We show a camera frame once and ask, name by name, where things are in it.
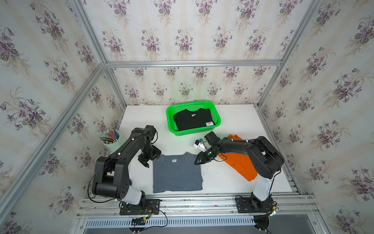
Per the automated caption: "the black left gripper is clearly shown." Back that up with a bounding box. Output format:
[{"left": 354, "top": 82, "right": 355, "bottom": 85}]
[{"left": 139, "top": 145, "right": 163, "bottom": 168}]

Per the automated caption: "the grey t-shirt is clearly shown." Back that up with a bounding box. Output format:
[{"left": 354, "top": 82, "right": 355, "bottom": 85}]
[{"left": 153, "top": 152, "right": 203, "bottom": 194}]

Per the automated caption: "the orange t-shirt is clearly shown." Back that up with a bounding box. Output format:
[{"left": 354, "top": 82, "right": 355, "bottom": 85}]
[{"left": 216, "top": 134, "right": 258, "bottom": 182}]

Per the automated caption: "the black t-shirt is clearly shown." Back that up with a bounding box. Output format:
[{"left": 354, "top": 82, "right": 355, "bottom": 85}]
[{"left": 173, "top": 108, "right": 215, "bottom": 131}]

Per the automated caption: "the green plastic basket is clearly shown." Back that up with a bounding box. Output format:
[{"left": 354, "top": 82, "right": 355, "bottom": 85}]
[{"left": 166, "top": 100, "right": 221, "bottom": 136}]

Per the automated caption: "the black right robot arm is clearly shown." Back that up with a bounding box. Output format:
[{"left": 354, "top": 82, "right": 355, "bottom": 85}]
[{"left": 194, "top": 132, "right": 284, "bottom": 214}]

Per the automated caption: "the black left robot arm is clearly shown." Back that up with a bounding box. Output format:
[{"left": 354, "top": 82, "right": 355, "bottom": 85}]
[{"left": 87, "top": 125, "right": 161, "bottom": 209}]

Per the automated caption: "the pale green pencil cup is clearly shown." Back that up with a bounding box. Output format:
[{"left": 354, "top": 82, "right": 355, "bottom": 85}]
[{"left": 104, "top": 130, "right": 125, "bottom": 153}]

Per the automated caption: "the coloured pencils bundle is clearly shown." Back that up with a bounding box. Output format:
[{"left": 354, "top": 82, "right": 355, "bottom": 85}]
[{"left": 100, "top": 129, "right": 120, "bottom": 144}]

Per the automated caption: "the small circuit board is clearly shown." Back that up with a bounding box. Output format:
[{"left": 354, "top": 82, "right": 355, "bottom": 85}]
[{"left": 131, "top": 217, "right": 147, "bottom": 226}]

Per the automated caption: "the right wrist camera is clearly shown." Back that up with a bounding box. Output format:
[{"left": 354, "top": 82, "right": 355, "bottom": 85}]
[{"left": 193, "top": 139, "right": 207, "bottom": 152}]

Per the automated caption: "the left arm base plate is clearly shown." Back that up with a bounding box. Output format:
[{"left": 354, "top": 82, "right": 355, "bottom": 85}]
[{"left": 119, "top": 199, "right": 162, "bottom": 215}]

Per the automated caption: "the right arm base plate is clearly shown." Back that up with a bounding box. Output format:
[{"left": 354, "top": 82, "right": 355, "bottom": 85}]
[{"left": 234, "top": 196, "right": 277, "bottom": 215}]

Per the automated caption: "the aluminium front rail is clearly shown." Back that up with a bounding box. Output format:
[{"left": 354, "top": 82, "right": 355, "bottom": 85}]
[{"left": 77, "top": 193, "right": 319, "bottom": 218}]

